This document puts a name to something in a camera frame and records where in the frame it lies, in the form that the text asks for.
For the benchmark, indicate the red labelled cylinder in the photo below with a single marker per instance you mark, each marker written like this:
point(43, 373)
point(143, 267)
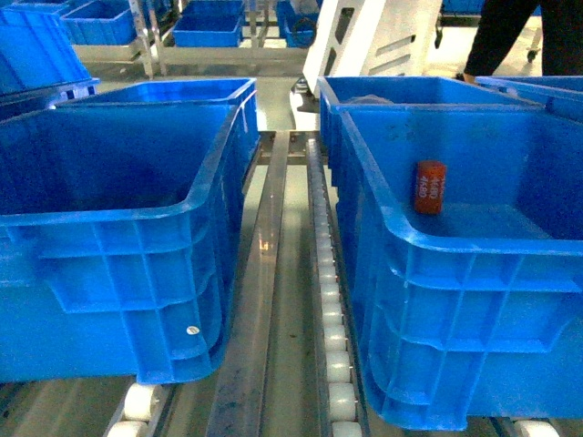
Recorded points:
point(429, 187)

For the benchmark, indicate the blue left top bin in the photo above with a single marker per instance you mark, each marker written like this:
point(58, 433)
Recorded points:
point(120, 228)

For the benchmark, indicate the blue bin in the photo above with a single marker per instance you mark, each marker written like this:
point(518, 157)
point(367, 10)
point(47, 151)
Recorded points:
point(120, 228)
point(476, 311)

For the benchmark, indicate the white machine housing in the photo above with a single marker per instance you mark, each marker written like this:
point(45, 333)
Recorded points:
point(371, 38)

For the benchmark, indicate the white roller track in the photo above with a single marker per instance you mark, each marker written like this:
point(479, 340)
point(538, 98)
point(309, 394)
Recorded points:
point(337, 394)

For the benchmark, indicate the blue right top bin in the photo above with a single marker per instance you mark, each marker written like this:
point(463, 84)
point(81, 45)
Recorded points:
point(476, 311)

